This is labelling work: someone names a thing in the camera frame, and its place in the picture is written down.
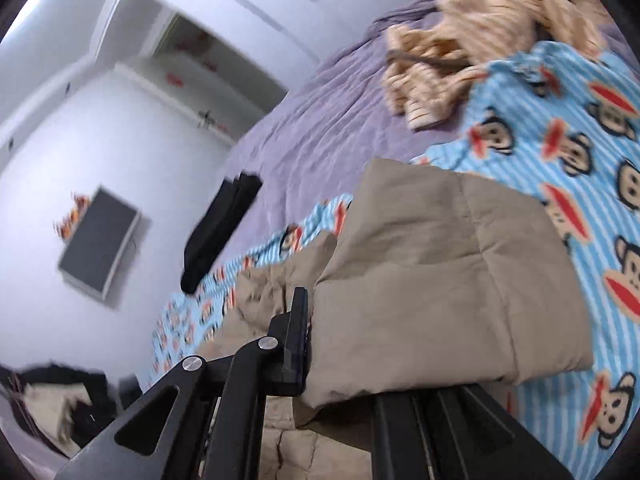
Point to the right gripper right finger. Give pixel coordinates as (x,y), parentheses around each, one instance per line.
(458,432)

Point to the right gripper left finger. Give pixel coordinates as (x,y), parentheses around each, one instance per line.
(203,419)

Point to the beige puffer jacket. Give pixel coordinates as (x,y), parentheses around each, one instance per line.
(436,278)

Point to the black folded garment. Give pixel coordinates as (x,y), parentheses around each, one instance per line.
(215,228)

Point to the purple bed cover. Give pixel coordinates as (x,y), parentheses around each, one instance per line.
(314,145)

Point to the blue monkey print blanket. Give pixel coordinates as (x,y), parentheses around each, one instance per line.
(565,130)

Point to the white wardrobe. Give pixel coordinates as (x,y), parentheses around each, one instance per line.
(224,64)

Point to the striped beige garment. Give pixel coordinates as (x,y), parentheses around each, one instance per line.
(430,71)

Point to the wall mounted monitor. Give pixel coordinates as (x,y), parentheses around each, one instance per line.
(91,257)

